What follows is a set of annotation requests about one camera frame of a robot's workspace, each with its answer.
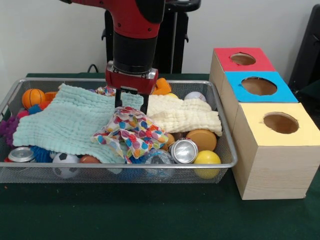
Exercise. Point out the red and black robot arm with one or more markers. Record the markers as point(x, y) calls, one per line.
point(135, 25)

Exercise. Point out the orange rubber toy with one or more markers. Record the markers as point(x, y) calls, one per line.
point(163, 86)

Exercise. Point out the crushed clear plastic bottle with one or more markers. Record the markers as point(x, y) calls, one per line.
point(158, 160)

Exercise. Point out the black upright panel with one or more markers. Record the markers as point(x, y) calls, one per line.
point(310, 37)

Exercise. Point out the white toy baseball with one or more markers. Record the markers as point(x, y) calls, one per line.
point(195, 96)

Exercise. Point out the mint waffle cloth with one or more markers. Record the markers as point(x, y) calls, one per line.
point(62, 120)

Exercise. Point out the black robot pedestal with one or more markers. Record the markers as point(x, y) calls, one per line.
point(175, 45)

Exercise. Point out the cream waffle cloth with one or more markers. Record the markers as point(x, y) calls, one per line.
point(185, 115)

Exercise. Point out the dark green table cloth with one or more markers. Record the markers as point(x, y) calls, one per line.
point(125, 212)

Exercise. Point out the yellow ball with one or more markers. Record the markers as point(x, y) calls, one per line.
point(207, 162)

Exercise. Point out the polka dot paper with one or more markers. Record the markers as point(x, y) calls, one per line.
point(135, 135)

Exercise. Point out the small soccer ball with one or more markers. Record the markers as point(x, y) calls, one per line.
point(65, 163)

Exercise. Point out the orange toy basketball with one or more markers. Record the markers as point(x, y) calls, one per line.
point(33, 98)

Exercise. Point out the crushed silver can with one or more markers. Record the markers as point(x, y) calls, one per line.
point(183, 151)

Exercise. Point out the wooden box three round holes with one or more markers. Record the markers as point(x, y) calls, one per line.
point(275, 170)

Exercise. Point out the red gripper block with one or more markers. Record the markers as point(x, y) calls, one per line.
point(130, 81)

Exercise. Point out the red and silver can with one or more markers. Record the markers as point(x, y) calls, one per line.
point(21, 154)

